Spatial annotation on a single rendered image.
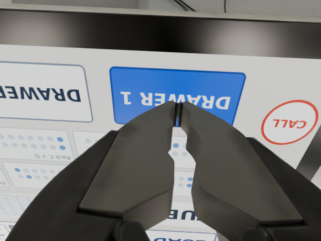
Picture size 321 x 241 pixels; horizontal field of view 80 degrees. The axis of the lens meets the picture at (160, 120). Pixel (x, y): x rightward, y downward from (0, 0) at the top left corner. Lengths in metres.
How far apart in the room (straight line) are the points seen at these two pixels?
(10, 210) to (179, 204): 0.19
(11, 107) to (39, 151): 0.04
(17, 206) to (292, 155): 0.29
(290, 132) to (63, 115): 0.18
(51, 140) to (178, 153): 0.11
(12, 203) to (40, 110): 0.14
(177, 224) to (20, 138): 0.18
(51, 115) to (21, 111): 0.02
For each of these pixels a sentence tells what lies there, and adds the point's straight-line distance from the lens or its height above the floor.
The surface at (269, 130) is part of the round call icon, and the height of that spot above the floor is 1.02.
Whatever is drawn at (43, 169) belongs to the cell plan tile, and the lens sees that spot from 0.22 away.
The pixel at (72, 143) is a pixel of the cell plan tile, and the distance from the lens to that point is 0.18.
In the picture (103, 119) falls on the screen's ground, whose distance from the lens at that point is 0.16.
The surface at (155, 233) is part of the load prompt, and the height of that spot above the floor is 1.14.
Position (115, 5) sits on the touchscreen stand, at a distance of 0.28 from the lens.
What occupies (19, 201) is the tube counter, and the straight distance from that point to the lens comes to 0.28.
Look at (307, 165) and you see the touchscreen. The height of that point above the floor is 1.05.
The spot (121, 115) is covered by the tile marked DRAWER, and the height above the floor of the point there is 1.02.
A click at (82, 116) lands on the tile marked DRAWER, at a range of 0.16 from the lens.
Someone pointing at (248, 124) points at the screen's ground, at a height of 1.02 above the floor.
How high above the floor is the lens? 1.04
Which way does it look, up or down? 8 degrees down
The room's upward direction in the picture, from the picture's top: 177 degrees counter-clockwise
